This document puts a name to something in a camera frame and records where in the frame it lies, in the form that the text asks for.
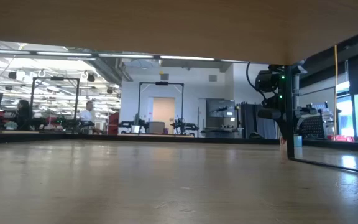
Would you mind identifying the wooden shelf with black legs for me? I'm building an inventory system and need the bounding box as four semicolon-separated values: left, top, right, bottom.
0;0;358;175

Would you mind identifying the tan door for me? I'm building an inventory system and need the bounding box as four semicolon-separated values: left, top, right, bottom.
152;96;177;135

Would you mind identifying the grey cardboard box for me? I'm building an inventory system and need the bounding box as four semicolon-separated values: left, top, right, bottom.
147;121;167;135

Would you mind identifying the red cabinet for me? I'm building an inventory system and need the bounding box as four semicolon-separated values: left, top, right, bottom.
107;111;120;136

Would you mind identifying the dark grey curtain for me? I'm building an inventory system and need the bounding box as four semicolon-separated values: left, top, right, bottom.
240;101;279;139

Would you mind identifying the long ceiling light bar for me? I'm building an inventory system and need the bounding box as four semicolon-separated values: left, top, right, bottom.
0;49;248;65

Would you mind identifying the pale blue container red logo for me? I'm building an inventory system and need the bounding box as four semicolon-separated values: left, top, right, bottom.
279;134;303;147

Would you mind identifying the black pegboard cart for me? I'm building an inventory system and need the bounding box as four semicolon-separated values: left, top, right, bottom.
294;101;335;140

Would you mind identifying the red low object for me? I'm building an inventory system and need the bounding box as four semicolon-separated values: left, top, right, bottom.
326;134;356;142

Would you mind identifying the wooden desk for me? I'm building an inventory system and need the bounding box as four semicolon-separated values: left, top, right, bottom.
0;129;40;135

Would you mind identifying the black camera gantry frame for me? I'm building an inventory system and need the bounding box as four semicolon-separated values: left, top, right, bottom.
137;81;185;133
29;77;80;130

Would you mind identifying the black aluminium table frame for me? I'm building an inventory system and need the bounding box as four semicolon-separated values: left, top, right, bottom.
0;130;358;153

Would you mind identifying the grey ventilation duct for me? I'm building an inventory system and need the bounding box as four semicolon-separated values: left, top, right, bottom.
85;57;133;85

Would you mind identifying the white wall board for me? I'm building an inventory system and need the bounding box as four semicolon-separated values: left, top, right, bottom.
296;86;337;138

